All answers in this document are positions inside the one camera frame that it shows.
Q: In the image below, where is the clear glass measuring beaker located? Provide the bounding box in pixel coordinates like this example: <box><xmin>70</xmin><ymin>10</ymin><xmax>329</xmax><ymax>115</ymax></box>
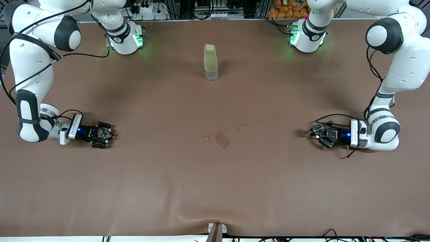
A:
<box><xmin>96</xmin><ymin>127</ymin><xmax>113</xmax><ymax>142</ymax></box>

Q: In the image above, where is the steel double jigger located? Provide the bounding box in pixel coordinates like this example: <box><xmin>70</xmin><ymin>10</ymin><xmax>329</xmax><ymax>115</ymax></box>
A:
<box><xmin>304</xmin><ymin>124</ymin><xmax>325</xmax><ymax>139</ymax></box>

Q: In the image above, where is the spilled liquid puddle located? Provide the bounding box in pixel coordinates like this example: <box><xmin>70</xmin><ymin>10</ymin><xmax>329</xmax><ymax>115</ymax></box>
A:
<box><xmin>201</xmin><ymin>124</ymin><xmax>248</xmax><ymax>149</ymax></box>

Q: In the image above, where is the brown table mat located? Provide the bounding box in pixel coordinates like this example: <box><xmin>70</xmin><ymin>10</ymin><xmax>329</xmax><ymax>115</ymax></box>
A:
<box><xmin>0</xmin><ymin>18</ymin><xmax>430</xmax><ymax>237</ymax></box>

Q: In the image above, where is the white power strip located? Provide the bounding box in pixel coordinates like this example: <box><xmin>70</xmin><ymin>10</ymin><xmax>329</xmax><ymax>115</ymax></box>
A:
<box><xmin>129</xmin><ymin>0</ymin><xmax>167</xmax><ymax>21</ymax></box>

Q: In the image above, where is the bottle with green sleeve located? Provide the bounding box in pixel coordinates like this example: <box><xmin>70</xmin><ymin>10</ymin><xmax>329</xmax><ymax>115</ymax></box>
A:
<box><xmin>204</xmin><ymin>44</ymin><xmax>219</xmax><ymax>81</ymax></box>

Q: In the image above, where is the rack with bread buns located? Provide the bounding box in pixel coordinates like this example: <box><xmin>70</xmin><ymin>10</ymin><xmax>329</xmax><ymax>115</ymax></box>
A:
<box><xmin>267</xmin><ymin>0</ymin><xmax>311</xmax><ymax>19</ymax></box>

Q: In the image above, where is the grey electrical box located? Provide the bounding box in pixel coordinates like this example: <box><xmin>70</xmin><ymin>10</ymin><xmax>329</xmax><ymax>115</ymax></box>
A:
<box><xmin>194</xmin><ymin>0</ymin><xmax>245</xmax><ymax>20</ymax></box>

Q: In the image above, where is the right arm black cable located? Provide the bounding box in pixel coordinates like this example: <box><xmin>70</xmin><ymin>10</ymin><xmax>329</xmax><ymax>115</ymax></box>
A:
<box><xmin>0</xmin><ymin>0</ymin><xmax>111</xmax><ymax>122</ymax></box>

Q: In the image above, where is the black cable bundle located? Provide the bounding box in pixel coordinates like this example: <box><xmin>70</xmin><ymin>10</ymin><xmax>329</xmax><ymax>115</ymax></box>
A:
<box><xmin>232</xmin><ymin>229</ymin><xmax>430</xmax><ymax>242</ymax></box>

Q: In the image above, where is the aluminium cell frame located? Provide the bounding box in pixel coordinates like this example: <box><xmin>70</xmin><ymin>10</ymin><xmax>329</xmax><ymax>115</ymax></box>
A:
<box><xmin>0</xmin><ymin>0</ymin><xmax>430</xmax><ymax>43</ymax></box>

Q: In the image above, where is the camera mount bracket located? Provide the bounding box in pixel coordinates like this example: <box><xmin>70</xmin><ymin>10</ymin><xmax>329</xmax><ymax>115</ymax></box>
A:
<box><xmin>206</xmin><ymin>223</ymin><xmax>228</xmax><ymax>242</ymax></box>

